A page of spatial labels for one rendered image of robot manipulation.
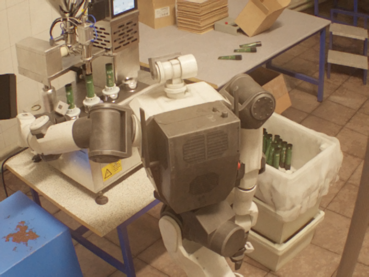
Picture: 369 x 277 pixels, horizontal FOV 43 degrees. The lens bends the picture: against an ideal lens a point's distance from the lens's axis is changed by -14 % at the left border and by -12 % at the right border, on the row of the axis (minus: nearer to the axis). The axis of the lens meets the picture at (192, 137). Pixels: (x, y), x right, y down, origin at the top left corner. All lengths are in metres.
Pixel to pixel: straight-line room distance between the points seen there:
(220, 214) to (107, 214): 0.55
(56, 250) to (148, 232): 0.96
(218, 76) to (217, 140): 1.62
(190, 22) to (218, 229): 2.27
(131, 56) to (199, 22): 1.38
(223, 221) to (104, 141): 0.46
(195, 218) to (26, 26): 2.33
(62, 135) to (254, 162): 0.60
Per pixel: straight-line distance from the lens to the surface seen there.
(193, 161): 1.36
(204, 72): 3.01
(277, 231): 2.54
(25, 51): 2.11
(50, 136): 1.54
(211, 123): 1.35
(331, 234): 3.02
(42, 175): 2.27
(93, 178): 1.99
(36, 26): 3.62
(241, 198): 1.76
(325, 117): 4.16
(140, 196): 2.06
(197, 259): 1.72
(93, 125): 1.42
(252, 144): 1.61
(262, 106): 1.50
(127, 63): 2.26
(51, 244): 2.16
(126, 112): 1.45
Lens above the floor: 2.01
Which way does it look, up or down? 32 degrees down
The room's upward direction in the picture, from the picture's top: 2 degrees counter-clockwise
